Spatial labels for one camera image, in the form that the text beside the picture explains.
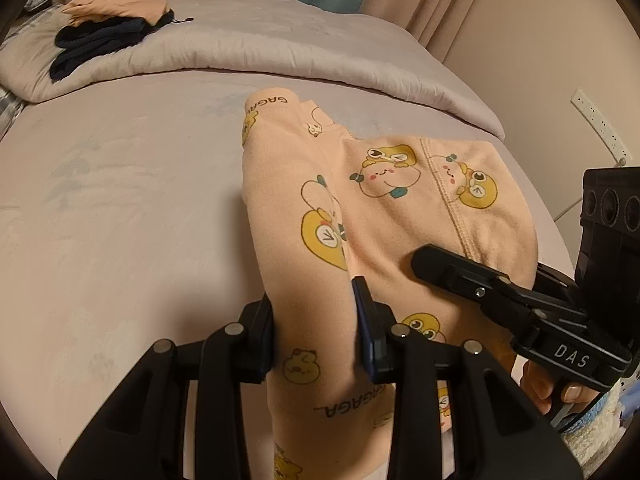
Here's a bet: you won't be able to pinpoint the dark navy cloth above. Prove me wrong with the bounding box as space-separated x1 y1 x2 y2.
49 9 177 82

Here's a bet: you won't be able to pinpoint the white cable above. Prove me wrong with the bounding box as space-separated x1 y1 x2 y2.
552 157 629 222

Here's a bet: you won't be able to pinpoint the white power strip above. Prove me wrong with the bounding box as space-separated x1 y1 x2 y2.
570 88 632 162

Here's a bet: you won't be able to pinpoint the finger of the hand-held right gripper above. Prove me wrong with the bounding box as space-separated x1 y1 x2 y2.
411 244 587 335

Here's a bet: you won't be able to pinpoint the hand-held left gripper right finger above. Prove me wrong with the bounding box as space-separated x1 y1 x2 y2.
350 276 584 480

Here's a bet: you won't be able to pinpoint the peach cartoon print pajama pants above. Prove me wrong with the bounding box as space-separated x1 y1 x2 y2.
241 87 542 480

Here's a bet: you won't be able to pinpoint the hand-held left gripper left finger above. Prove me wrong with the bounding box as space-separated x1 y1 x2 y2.
57 299 276 480

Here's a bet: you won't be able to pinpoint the plain peach folded cloth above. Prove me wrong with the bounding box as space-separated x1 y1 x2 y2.
60 0 174 27

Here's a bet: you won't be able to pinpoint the pinkish grey folded quilt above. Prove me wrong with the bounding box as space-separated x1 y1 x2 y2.
0 0 506 141

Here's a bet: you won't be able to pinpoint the pinkish grey bed sheet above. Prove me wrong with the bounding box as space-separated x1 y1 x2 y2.
0 67 576 480

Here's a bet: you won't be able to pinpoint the light plaid pillow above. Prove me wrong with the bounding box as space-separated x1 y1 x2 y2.
0 0 56 131

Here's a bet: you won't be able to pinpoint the person's right hand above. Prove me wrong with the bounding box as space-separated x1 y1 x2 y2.
520 359 599 416

